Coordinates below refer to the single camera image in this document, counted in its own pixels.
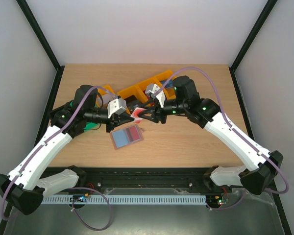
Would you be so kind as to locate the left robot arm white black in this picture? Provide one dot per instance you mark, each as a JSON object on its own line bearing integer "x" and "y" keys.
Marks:
{"x": 23, "y": 187}

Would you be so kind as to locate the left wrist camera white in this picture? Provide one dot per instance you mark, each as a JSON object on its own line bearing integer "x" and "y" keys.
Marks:
{"x": 116, "y": 106}

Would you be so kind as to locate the yellow triple bin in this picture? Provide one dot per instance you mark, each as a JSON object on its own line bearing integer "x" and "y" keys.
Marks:
{"x": 140, "y": 91}

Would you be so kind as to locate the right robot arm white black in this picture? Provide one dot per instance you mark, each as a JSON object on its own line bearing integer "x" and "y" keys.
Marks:
{"x": 259, "y": 164}

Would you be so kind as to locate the black bin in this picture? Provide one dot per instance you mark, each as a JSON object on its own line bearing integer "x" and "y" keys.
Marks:
{"x": 59, "y": 112}

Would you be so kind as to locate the right black frame post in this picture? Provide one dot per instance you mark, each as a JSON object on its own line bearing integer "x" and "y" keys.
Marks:
{"x": 267, "y": 9}

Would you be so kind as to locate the left black frame post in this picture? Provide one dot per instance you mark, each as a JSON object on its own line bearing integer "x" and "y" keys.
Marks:
{"x": 26, "y": 10}

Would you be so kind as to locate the green bin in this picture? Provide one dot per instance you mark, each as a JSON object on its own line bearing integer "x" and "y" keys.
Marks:
{"x": 91, "y": 126}

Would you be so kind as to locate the yellow bin single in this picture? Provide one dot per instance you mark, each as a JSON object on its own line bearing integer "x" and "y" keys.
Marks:
{"x": 105, "y": 96}

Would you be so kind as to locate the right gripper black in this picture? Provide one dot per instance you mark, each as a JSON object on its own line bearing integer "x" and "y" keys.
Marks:
{"x": 159, "y": 113}

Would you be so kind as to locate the blue card stack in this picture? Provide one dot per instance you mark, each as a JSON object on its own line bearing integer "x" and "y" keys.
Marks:
{"x": 169, "y": 85}

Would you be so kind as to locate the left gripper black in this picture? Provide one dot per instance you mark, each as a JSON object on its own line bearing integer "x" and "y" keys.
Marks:
{"x": 123, "y": 118}

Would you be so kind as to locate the red circle white card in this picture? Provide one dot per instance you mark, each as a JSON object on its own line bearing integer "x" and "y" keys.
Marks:
{"x": 135, "y": 115}

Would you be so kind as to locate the black card stack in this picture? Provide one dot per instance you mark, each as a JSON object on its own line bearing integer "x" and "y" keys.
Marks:
{"x": 133, "y": 104}

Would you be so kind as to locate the light blue cable duct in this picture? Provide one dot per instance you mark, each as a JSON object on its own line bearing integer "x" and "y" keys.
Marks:
{"x": 127, "y": 200}

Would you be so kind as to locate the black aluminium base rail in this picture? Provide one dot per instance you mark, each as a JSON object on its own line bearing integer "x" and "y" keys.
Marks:
{"x": 193, "y": 180}

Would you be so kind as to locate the black frame post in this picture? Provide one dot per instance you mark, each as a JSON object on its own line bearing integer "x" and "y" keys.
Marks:
{"x": 26, "y": 10}
{"x": 267, "y": 9}

